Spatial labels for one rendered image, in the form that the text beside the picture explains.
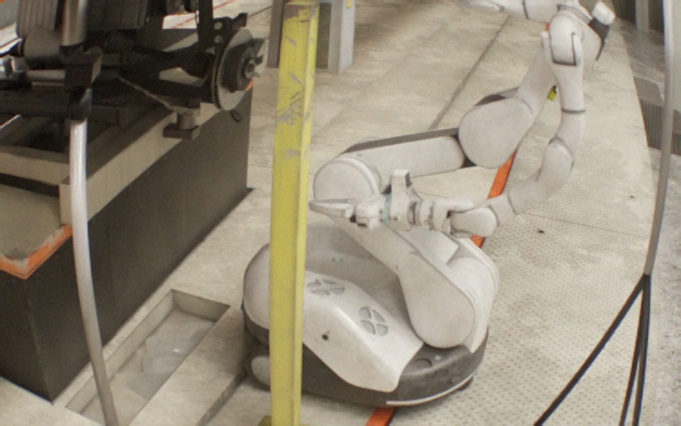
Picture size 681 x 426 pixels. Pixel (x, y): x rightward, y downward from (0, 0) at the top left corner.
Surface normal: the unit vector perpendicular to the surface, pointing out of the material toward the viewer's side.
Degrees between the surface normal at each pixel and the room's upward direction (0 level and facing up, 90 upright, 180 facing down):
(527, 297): 0
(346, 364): 90
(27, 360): 90
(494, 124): 87
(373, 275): 0
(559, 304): 0
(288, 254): 90
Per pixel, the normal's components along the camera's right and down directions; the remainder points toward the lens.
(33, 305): 0.95, 0.16
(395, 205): -0.41, -0.19
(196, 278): 0.05, -0.92
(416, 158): -0.42, 0.33
